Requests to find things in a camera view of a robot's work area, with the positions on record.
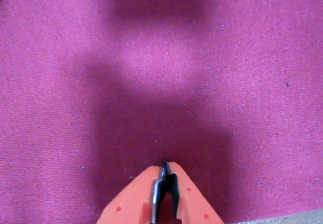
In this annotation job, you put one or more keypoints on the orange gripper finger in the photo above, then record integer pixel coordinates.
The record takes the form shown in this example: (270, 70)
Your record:
(131, 201)
(191, 198)

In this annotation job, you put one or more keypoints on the magenta fabric cloth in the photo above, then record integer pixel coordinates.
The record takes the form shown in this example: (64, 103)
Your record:
(161, 82)

